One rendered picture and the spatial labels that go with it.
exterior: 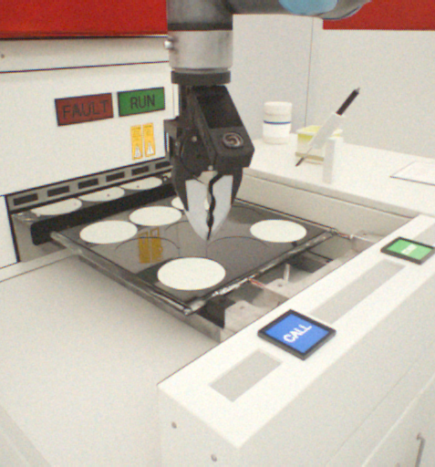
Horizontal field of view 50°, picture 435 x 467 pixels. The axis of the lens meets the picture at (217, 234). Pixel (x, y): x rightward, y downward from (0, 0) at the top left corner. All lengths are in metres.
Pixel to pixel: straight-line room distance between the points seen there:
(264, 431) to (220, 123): 0.31
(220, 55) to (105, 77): 0.43
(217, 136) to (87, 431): 0.36
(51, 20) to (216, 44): 0.36
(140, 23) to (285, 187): 0.41
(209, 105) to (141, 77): 0.46
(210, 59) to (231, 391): 0.35
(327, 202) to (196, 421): 0.59
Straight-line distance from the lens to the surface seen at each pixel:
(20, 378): 0.69
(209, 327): 0.69
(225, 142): 0.50
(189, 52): 0.55
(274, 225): 0.88
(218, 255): 0.76
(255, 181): 1.00
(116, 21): 0.90
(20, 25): 0.81
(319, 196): 0.91
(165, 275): 0.70
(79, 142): 0.92
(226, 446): 0.38
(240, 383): 0.43
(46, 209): 0.90
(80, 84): 0.92
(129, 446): 0.57
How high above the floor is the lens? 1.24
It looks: 24 degrees down
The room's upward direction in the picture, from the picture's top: straight up
